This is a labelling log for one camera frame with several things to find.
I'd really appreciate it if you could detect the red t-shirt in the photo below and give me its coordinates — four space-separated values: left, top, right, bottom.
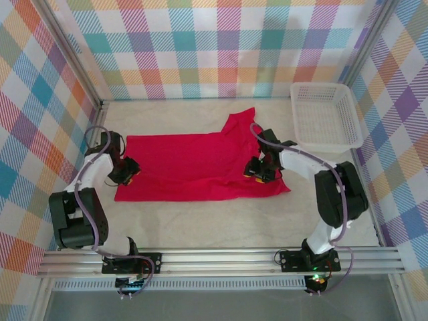
114 107 291 203

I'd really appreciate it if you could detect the white plastic perforated basket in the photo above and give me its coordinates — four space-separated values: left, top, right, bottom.
289 82 364 154

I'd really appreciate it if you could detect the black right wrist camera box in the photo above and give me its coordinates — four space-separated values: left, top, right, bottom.
245 157 265 177

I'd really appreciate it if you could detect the aluminium side rail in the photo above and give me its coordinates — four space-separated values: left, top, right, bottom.
60 102 110 250

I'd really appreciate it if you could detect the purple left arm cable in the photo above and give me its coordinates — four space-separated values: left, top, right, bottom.
75 125 156 300

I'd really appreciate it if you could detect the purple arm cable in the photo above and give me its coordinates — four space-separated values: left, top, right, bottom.
75 125 156 300
249 122 355 297

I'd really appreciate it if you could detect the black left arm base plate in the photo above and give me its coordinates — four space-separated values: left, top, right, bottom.
102 252 163 275

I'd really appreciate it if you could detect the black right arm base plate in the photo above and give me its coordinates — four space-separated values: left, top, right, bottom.
280 249 342 272

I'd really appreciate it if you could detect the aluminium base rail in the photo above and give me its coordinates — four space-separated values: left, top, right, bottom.
35 247 406 278

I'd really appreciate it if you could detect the slotted grey cable duct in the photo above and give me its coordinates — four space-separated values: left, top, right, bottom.
53 276 307 291

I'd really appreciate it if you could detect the aluminium frame post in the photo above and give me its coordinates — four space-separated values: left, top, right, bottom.
339 0 402 88
33 0 111 110

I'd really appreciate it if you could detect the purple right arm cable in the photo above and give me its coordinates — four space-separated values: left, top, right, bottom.
249 122 355 297

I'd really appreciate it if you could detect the aluminium frame leg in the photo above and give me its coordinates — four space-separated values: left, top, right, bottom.
387 272 417 321
31 277 56 321

